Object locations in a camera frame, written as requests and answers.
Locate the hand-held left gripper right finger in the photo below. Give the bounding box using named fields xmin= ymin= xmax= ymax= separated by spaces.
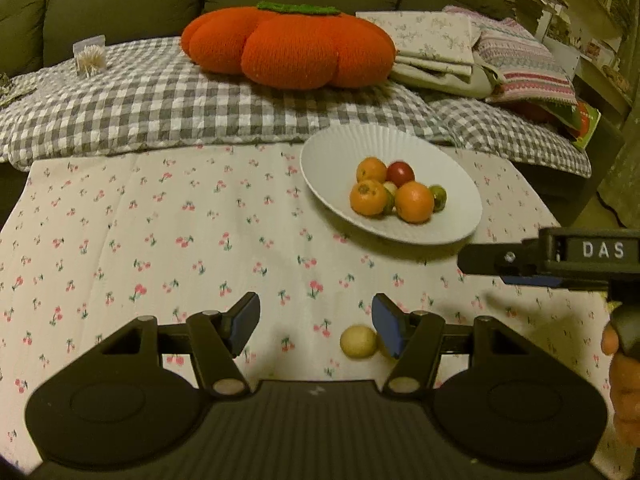
xmin=370 ymin=293 xmax=542 ymax=395

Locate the pink striped knit blanket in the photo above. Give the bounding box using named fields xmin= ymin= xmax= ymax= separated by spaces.
xmin=444 ymin=6 xmax=579 ymax=107

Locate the folded floral cloth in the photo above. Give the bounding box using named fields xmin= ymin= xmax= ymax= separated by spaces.
xmin=356 ymin=9 xmax=482 ymax=79

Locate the cherry print tablecloth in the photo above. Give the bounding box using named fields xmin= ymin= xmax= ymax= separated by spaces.
xmin=0 ymin=142 xmax=632 ymax=472

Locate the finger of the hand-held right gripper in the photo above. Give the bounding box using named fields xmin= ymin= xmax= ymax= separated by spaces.
xmin=457 ymin=241 xmax=612 ymax=291

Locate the green and orange packet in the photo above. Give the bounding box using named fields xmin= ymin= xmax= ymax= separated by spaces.
xmin=520 ymin=100 xmax=602 ymax=152

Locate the small red fruit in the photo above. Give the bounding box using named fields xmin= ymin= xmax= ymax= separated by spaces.
xmin=386 ymin=160 xmax=416 ymax=187

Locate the clear toothpick container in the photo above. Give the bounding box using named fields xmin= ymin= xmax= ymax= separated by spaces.
xmin=73 ymin=34 xmax=107 ymax=79

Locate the small yellow lime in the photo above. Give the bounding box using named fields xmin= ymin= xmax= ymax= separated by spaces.
xmin=339 ymin=325 xmax=378 ymax=360

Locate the orange pumpkin cushion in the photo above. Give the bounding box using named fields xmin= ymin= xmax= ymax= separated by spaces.
xmin=180 ymin=1 xmax=397 ymax=91

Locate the orange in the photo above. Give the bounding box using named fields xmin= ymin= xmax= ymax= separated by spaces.
xmin=394 ymin=180 xmax=435 ymax=224
xmin=356 ymin=157 xmax=389 ymax=184
xmin=349 ymin=179 xmax=390 ymax=217

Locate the person's right hand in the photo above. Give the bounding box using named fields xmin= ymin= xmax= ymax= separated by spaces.
xmin=601 ymin=324 xmax=640 ymax=447

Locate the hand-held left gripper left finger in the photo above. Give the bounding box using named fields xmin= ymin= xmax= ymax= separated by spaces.
xmin=92 ymin=291 xmax=262 ymax=399

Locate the dark green sofa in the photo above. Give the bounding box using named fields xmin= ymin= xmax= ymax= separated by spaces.
xmin=0 ymin=0 xmax=628 ymax=228

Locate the grey checked blanket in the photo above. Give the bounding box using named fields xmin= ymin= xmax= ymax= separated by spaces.
xmin=0 ymin=35 xmax=594 ymax=179

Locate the white ribbed plate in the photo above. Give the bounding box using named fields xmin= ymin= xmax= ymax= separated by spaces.
xmin=299 ymin=125 xmax=484 ymax=245

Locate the folded beige cloth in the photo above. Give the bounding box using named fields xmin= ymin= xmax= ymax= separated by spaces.
xmin=389 ymin=54 xmax=503 ymax=100

